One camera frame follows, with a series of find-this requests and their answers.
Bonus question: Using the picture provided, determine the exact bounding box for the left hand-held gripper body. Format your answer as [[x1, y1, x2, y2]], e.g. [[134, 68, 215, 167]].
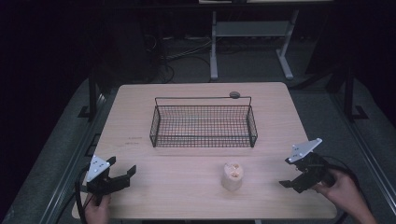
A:
[[85, 154, 132, 206]]

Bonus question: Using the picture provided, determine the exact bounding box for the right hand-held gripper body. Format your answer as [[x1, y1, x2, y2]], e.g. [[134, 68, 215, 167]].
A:
[[285, 138, 336, 194]]

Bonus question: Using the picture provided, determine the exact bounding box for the person's left hand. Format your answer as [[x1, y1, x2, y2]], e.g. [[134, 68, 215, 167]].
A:
[[84, 193, 112, 224]]

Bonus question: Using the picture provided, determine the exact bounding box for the person's right hand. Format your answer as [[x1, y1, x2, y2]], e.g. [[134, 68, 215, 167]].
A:
[[312, 169, 364, 213]]

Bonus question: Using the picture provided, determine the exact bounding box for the small beige cup object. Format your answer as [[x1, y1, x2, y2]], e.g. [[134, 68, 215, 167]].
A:
[[220, 162, 245, 192]]

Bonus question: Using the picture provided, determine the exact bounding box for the black metal stand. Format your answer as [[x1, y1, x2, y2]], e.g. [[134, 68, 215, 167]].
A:
[[342, 62, 370, 123], [77, 66, 100, 120]]

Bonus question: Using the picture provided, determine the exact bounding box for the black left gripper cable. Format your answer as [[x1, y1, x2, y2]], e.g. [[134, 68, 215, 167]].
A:
[[55, 166, 94, 224]]

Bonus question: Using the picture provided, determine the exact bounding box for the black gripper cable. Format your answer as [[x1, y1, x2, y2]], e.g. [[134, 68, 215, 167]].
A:
[[55, 166, 94, 224], [321, 155, 373, 224]]

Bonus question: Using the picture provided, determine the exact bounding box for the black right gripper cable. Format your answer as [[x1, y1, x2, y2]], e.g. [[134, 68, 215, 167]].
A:
[[321, 155, 373, 224]]

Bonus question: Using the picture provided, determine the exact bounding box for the metal floor rail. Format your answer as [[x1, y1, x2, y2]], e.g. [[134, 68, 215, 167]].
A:
[[329, 91, 396, 217], [38, 92, 108, 224]]

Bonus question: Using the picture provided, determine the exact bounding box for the black wire basket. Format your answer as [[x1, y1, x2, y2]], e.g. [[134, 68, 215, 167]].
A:
[[148, 95, 259, 149]]

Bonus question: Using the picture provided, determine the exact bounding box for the bundle of floor cables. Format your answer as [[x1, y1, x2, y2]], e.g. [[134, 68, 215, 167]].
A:
[[144, 33, 213, 85]]

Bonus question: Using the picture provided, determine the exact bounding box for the white metal table frame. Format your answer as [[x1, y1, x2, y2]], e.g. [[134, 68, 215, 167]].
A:
[[198, 0, 334, 82]]

